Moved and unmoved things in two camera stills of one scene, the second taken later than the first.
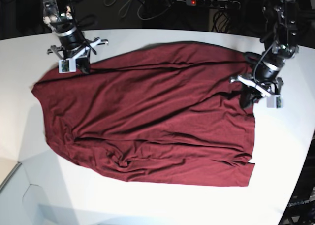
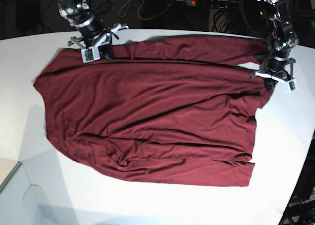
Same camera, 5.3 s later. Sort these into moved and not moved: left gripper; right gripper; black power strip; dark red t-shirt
Moved: right gripper; left gripper; dark red t-shirt
Not moved: black power strip
